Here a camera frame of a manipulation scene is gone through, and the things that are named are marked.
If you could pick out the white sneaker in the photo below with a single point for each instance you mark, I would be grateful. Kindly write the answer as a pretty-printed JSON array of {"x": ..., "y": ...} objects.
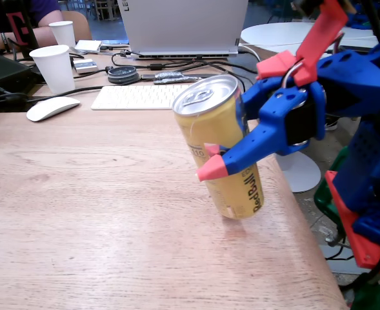
[{"x": 331, "y": 125}]

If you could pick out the white round table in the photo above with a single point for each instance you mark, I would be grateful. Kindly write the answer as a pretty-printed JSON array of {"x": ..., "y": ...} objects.
[{"x": 273, "y": 34}]

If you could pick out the black pole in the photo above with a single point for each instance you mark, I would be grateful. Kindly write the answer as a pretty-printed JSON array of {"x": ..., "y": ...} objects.
[{"x": 375, "y": 19}]

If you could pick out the black flat box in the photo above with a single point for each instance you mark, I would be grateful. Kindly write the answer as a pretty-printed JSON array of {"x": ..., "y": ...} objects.
[{"x": 2, "y": 71}]

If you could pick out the bare forearm with wristband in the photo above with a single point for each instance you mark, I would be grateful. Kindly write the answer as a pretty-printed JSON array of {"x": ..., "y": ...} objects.
[{"x": 44, "y": 37}]

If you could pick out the white adapter box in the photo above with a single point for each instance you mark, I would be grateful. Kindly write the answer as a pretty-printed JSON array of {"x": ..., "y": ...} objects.
[{"x": 88, "y": 46}]

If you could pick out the silver laptop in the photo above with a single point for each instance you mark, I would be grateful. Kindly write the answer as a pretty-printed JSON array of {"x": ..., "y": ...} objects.
[{"x": 183, "y": 26}]

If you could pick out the silver metal box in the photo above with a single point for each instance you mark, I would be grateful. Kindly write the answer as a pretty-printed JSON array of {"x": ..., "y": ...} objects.
[{"x": 86, "y": 66}]

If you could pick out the white slim keyboard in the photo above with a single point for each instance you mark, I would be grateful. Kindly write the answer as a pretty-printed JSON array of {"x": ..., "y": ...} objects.
[{"x": 135, "y": 97}]

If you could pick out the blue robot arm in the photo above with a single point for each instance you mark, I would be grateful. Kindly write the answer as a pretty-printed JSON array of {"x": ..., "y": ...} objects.
[{"x": 360, "y": 80}]

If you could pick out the green table clamp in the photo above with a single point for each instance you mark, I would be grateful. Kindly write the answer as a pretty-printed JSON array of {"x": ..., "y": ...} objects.
[
  {"x": 373, "y": 295},
  {"x": 325, "y": 205}
]

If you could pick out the white paper cup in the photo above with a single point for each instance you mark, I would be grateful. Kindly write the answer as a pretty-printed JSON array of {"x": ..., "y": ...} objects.
[
  {"x": 64, "y": 34},
  {"x": 55, "y": 71}
]

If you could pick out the black item magenta logo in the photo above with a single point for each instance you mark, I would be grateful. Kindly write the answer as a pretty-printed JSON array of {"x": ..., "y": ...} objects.
[{"x": 17, "y": 29}]

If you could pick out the wooden chair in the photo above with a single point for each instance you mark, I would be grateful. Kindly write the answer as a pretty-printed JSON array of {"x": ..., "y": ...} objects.
[{"x": 81, "y": 26}]

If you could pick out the white computer mouse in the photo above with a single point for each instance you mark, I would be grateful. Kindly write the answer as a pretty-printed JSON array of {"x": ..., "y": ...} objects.
[{"x": 52, "y": 108}]

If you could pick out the red robot base plate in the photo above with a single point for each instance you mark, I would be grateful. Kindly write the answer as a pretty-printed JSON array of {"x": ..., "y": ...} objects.
[{"x": 347, "y": 219}]

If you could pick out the foil wrapped item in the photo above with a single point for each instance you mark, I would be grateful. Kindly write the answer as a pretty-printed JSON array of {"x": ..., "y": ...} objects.
[{"x": 173, "y": 77}]

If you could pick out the yellow Red Bull can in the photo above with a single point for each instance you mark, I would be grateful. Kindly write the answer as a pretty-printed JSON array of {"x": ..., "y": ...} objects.
[{"x": 222, "y": 135}]

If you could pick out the blue gripper finger with pink tip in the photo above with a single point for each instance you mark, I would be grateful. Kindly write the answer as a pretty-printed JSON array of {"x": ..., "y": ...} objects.
[
  {"x": 252, "y": 97},
  {"x": 251, "y": 151}
]

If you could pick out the person in purple shirt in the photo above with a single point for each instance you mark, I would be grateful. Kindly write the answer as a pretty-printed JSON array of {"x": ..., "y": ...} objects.
[{"x": 46, "y": 11}]

